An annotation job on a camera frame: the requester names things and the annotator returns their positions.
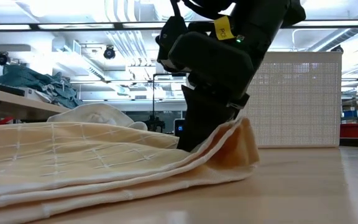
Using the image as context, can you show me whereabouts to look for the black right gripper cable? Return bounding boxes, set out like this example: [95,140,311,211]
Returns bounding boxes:
[169,0,182,19]

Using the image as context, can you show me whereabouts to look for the teal cloth pile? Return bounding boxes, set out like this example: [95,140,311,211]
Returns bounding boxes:
[0,63,82,109]

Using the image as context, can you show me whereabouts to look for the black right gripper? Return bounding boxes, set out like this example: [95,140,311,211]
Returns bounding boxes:
[155,0,307,110]

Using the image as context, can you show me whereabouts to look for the white towel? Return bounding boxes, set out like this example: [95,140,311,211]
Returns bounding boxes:
[47,103,149,131]

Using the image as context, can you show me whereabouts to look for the black thin metal stand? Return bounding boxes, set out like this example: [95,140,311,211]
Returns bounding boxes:
[152,72,188,121]

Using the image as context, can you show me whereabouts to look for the white box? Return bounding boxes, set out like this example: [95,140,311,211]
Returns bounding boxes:
[23,86,54,103]

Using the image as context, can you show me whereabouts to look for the yellow checked towel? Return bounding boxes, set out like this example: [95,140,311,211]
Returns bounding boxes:
[0,116,260,224]

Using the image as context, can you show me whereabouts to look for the wooden workbench with grey legs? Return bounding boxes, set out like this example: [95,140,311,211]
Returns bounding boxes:
[0,86,70,125]

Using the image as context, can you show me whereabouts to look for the white perforated plastic basket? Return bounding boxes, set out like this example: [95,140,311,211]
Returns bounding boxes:
[239,52,343,149]

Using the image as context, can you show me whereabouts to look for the white digital timer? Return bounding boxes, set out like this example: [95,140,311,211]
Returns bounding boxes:
[173,118,186,137]

